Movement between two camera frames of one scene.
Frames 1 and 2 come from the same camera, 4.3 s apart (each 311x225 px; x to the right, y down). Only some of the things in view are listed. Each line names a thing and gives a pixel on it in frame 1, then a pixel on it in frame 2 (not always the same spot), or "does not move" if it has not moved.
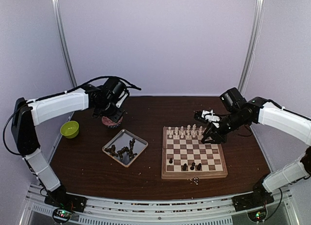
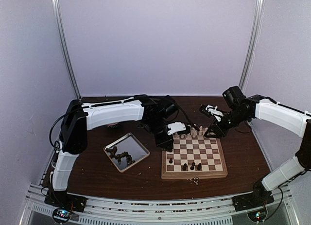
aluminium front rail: (221, 212) does not move
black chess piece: (192, 167) does not move
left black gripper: (116, 116) to (161, 143)
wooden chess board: (185, 156) does not move
